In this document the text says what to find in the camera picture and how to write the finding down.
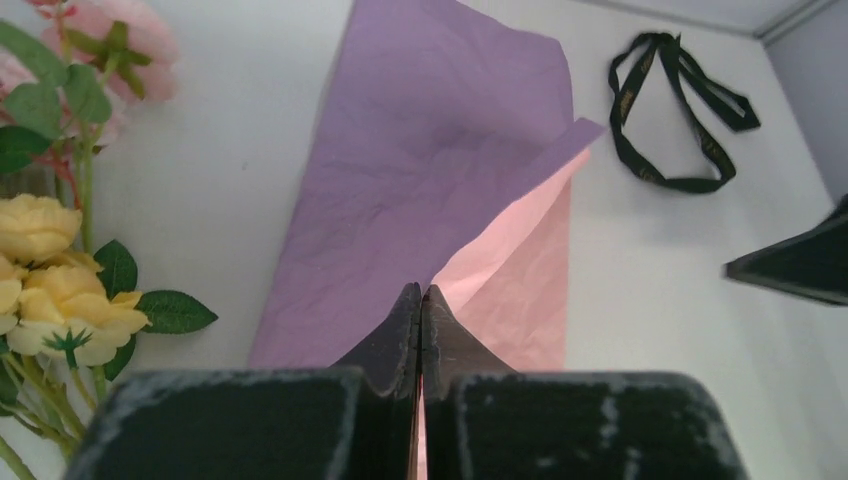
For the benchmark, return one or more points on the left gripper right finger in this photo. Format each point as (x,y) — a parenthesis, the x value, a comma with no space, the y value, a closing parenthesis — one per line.
(486,420)

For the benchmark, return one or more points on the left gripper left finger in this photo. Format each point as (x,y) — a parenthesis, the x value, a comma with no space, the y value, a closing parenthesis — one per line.
(351,420)

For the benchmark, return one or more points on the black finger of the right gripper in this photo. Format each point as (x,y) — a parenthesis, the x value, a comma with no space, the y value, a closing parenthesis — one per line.
(811,265)

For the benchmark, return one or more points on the purple pink wrapping paper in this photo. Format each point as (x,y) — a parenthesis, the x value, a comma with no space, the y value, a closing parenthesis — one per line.
(443,156)

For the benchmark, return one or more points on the yellow fake flower stem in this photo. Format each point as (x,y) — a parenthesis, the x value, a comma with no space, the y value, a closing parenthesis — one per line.
(70,319)

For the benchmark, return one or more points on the pink bud fake flower stem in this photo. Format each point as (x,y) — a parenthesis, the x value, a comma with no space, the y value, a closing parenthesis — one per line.
(64,91)

